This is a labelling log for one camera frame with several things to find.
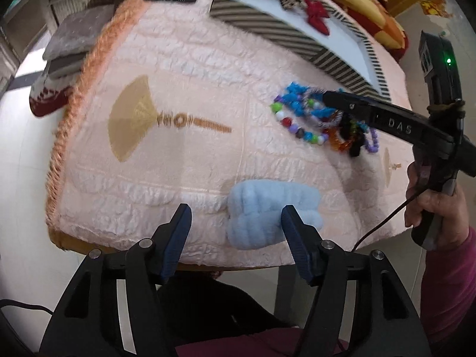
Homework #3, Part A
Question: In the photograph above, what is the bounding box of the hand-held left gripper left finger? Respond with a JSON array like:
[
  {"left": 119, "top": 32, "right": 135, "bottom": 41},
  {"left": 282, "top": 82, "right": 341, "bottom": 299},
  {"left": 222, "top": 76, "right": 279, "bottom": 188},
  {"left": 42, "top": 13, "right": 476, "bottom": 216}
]
[{"left": 39, "top": 203, "right": 193, "bottom": 357}]

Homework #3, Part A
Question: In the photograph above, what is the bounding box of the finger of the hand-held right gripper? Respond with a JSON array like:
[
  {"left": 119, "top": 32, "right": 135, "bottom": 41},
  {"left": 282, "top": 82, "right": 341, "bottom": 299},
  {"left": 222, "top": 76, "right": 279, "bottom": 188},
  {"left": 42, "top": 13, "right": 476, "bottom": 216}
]
[{"left": 322, "top": 90, "right": 381, "bottom": 128}]

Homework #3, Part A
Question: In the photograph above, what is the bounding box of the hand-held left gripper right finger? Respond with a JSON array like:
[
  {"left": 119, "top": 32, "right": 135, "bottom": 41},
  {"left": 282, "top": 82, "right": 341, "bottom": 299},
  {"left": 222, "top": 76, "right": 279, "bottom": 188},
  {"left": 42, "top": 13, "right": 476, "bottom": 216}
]
[{"left": 281, "top": 205, "right": 432, "bottom": 357}]

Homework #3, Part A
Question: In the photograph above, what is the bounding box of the rainbow link bracelet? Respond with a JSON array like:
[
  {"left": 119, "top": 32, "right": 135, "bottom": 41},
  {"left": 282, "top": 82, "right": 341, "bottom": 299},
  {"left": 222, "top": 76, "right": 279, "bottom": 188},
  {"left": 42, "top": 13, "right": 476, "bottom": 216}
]
[{"left": 326, "top": 126, "right": 355, "bottom": 154}]

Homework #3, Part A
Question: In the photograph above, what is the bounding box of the black scrunchie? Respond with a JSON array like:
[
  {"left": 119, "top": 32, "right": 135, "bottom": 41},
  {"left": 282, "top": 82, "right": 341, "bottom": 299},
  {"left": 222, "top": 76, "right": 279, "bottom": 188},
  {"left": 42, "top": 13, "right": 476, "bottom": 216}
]
[{"left": 339, "top": 115, "right": 368, "bottom": 159}]

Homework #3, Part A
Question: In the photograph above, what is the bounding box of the purple bead bracelet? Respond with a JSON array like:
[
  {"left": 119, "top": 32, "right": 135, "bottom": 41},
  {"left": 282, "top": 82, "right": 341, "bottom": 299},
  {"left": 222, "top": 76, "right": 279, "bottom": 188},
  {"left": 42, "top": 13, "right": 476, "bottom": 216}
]
[{"left": 361, "top": 126, "right": 381, "bottom": 154}]

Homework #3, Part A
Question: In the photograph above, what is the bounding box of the light blue fluffy scrunchie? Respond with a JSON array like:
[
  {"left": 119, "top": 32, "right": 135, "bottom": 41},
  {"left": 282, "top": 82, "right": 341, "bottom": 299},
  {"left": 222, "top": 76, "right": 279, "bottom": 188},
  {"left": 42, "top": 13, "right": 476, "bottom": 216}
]
[{"left": 227, "top": 179, "right": 323, "bottom": 250}]

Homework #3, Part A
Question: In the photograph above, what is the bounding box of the blue star bead bracelet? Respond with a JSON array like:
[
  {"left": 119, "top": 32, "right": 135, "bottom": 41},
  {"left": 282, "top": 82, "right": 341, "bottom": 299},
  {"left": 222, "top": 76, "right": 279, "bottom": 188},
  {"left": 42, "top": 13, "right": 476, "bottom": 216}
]
[{"left": 284, "top": 83, "right": 337, "bottom": 120}]

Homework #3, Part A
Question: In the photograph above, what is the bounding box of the multicolour round bead bracelet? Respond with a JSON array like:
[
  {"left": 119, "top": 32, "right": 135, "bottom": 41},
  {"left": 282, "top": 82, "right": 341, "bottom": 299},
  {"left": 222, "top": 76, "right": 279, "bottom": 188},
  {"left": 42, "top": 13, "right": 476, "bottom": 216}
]
[{"left": 271, "top": 96, "right": 330, "bottom": 145}]

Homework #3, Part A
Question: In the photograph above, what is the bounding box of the striped cardboard tray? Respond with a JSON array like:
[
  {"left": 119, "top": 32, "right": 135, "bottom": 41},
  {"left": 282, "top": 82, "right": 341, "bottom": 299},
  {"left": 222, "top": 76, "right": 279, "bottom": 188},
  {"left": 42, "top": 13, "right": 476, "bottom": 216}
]
[{"left": 209, "top": 0, "right": 392, "bottom": 102}]

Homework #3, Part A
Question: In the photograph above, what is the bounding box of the person's right forearm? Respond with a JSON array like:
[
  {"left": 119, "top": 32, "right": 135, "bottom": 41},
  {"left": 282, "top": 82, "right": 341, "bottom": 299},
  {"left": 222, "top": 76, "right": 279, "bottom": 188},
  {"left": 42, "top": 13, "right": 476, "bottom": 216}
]
[{"left": 419, "top": 227, "right": 476, "bottom": 357}]

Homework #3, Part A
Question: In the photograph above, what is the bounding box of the person's right hand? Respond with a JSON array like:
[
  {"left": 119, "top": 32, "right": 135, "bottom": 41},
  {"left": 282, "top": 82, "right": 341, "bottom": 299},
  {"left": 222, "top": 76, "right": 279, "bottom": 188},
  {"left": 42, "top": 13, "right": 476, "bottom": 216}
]
[{"left": 405, "top": 162, "right": 471, "bottom": 249}]

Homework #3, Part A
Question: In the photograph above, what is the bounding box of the yellow orange scrap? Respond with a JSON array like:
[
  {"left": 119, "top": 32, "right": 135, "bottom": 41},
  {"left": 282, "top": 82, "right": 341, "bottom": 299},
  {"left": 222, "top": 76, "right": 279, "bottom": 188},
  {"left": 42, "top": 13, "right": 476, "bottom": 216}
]
[{"left": 420, "top": 0, "right": 447, "bottom": 18}]

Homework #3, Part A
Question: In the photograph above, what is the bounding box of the dark cloth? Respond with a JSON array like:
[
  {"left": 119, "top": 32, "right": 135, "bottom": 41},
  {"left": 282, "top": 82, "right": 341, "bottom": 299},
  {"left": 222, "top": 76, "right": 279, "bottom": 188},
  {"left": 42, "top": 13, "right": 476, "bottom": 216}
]
[{"left": 158, "top": 270, "right": 300, "bottom": 345}]

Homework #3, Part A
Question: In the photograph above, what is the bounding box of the red fabric bow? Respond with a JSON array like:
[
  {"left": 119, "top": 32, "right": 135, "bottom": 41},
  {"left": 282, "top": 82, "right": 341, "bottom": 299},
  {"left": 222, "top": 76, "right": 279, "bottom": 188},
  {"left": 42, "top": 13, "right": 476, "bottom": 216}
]
[{"left": 303, "top": 0, "right": 331, "bottom": 36}]

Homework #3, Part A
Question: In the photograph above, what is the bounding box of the red yellow blanket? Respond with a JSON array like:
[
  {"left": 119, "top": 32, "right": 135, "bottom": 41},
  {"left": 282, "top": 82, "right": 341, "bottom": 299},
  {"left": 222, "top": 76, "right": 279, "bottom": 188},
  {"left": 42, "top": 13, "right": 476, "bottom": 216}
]
[{"left": 300, "top": 0, "right": 410, "bottom": 62}]

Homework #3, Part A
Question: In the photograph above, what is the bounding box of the pink quilted table cover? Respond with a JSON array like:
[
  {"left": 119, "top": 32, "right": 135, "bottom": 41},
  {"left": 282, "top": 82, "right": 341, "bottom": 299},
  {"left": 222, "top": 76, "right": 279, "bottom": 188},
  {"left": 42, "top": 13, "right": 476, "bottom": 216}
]
[{"left": 46, "top": 0, "right": 414, "bottom": 269}]

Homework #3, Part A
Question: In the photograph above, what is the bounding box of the red white knitted cloth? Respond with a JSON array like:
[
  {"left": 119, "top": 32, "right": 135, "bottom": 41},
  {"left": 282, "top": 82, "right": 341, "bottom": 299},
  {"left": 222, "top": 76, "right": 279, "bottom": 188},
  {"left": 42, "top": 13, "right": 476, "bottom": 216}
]
[{"left": 30, "top": 70, "right": 76, "bottom": 118}]

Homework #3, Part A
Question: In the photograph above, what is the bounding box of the grey cushion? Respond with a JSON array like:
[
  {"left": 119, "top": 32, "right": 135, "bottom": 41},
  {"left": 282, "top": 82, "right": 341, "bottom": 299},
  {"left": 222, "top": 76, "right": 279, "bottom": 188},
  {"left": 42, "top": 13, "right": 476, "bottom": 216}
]
[{"left": 42, "top": 5, "right": 114, "bottom": 61}]

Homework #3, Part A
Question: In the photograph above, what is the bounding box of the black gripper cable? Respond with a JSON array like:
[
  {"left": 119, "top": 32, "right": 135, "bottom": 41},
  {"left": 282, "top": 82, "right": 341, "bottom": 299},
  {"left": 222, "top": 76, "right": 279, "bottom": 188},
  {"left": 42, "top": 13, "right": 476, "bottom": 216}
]
[{"left": 350, "top": 190, "right": 425, "bottom": 253}]

